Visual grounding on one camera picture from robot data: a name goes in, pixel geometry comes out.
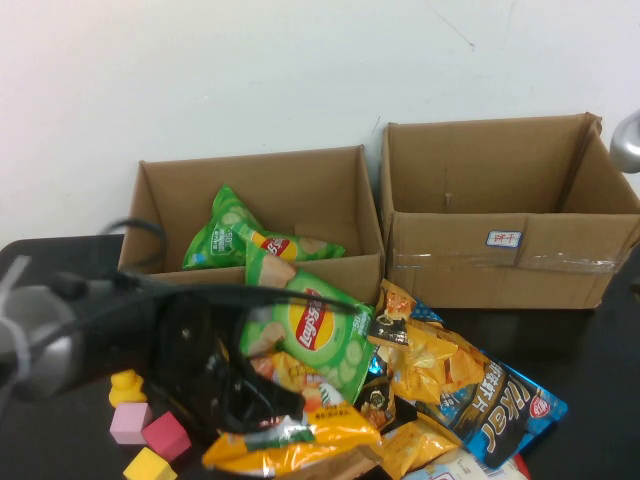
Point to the yellow foam cube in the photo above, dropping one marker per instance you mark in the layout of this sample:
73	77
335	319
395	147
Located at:
150	465

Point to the green Lay's cucumber chips bag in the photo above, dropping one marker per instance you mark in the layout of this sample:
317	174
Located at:
220	240
320	335

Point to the brown snack packet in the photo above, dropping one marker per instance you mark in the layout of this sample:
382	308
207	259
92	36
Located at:
350	462

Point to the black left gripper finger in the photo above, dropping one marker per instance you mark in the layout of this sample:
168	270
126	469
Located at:
245	420
272	395

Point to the yellow rubber duck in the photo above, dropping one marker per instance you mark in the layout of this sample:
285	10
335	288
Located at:
127	390

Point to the white sticker label red writing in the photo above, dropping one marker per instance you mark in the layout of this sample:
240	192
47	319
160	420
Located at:
502	238

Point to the small yellow snack packet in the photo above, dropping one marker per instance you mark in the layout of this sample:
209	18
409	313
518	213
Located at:
410	445

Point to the small black orange snack packet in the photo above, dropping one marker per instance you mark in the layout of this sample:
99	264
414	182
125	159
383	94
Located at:
380	400
392	320

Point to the cardboard box with printed text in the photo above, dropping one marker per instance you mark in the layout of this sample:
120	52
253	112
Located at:
325	280

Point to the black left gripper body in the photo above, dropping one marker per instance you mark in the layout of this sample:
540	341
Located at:
190	360

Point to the light pink foam cube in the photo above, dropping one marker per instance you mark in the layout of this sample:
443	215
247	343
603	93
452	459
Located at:
130	422

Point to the blue black Jikar chips bag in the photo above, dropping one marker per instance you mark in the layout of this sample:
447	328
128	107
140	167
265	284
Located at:
500	415

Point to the yellow potato sticks snack bag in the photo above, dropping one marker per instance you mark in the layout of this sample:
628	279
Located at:
330	430

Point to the dark pink foam cube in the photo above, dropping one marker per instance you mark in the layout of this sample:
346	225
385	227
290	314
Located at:
167	435

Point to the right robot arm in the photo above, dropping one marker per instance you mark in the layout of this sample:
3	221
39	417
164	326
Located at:
627	145

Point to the cardboard box with clear tape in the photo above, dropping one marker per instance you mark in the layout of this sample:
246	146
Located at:
450	275

